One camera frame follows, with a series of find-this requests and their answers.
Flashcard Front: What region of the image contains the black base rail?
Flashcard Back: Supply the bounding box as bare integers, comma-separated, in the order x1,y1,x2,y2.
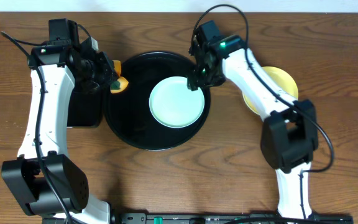
111,213,354,224

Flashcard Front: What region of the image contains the yellow plate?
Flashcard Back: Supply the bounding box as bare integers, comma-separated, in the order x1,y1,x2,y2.
242,66,299,116

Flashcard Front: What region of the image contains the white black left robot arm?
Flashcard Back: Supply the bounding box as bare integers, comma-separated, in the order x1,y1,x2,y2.
1,45,121,223

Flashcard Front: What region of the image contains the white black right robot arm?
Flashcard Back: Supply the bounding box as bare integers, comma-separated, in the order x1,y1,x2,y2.
188,47,318,219

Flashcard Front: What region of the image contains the orange green sponge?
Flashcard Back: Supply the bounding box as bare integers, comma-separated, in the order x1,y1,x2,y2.
110,60,129,94

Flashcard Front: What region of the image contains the rectangular black tray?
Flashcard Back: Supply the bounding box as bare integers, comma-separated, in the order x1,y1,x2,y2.
67,90,103,128

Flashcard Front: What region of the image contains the light green plate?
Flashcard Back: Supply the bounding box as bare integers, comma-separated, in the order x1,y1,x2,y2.
149,76,206,129

